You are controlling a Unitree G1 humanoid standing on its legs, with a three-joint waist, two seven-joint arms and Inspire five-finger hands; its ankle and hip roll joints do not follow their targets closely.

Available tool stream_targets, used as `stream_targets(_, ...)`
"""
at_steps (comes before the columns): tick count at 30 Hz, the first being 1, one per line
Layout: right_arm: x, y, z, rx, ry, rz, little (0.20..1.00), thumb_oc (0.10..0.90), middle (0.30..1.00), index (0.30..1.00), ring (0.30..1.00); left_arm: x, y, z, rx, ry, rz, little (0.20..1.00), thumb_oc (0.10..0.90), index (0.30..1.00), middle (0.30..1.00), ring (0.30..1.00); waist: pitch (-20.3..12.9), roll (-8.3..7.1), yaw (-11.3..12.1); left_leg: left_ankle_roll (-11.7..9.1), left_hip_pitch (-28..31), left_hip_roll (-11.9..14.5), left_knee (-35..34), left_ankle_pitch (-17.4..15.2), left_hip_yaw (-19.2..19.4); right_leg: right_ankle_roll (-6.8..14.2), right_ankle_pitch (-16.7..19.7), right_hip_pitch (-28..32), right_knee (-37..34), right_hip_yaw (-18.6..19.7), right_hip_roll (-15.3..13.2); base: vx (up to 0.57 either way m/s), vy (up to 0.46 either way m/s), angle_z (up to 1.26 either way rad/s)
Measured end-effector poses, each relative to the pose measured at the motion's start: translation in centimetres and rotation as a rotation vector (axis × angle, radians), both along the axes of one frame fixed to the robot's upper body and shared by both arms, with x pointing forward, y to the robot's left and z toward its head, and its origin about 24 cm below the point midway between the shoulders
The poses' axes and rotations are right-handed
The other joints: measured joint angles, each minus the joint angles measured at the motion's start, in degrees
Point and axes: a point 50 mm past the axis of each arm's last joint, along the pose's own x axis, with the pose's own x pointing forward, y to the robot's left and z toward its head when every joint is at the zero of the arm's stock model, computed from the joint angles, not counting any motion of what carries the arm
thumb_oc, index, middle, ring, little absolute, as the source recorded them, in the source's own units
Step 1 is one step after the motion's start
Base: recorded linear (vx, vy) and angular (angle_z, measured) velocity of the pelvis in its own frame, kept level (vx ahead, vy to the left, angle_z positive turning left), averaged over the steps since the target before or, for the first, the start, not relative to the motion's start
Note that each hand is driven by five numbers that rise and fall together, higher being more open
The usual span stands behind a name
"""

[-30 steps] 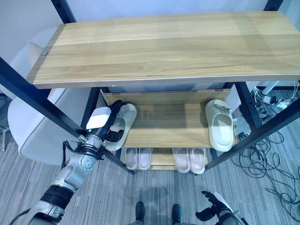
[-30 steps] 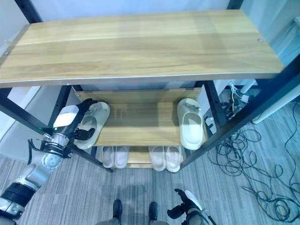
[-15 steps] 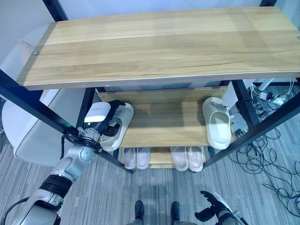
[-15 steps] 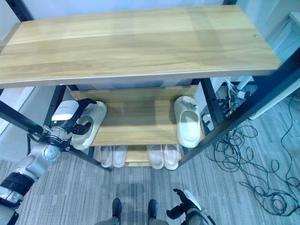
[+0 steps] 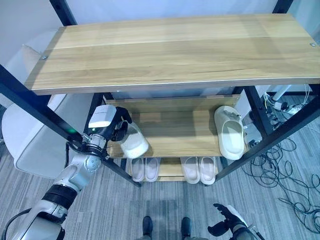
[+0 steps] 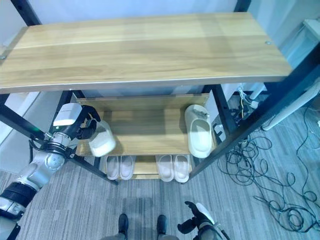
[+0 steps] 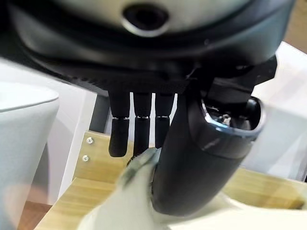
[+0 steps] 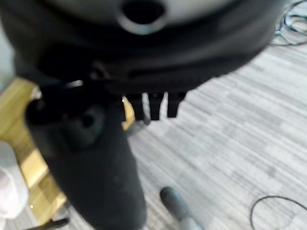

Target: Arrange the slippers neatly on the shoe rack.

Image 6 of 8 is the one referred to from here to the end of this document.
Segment white cable bundle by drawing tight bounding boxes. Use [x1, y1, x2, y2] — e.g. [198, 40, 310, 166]
[236, 83, 260, 119]

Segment small wooden rack shelf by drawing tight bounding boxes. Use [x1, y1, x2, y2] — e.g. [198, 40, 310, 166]
[75, 93, 218, 158]

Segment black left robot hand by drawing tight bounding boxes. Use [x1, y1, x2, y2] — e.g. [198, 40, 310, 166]
[52, 103, 102, 140]

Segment white desk leg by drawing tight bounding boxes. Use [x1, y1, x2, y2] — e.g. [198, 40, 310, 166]
[261, 86, 320, 132]

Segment lowest wooden rack shelf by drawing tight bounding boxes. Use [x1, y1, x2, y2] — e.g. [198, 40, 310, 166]
[99, 154, 193, 181]

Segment black metal rack frame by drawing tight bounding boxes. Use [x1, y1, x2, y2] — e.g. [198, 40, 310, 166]
[0, 0, 320, 186]

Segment tangled black floor cables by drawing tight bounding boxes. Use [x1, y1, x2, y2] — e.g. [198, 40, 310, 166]
[216, 104, 320, 236]

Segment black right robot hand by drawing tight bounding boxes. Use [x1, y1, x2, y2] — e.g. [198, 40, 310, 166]
[177, 201, 216, 235]

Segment dark left robot foot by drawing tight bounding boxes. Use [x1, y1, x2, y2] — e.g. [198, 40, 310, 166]
[117, 213, 129, 236]

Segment dark robot foot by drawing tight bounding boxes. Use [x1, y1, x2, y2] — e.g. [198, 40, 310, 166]
[117, 213, 129, 236]
[157, 214, 168, 236]

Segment large wooden rack board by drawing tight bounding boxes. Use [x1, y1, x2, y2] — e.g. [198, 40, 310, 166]
[0, 11, 294, 95]

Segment dark right robot foot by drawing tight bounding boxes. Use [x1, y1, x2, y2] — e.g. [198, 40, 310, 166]
[157, 214, 168, 236]

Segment white foam slipper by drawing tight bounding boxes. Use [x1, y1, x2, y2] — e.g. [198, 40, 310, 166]
[155, 154, 175, 183]
[88, 119, 117, 158]
[184, 104, 214, 159]
[173, 154, 191, 184]
[105, 154, 121, 181]
[119, 154, 135, 181]

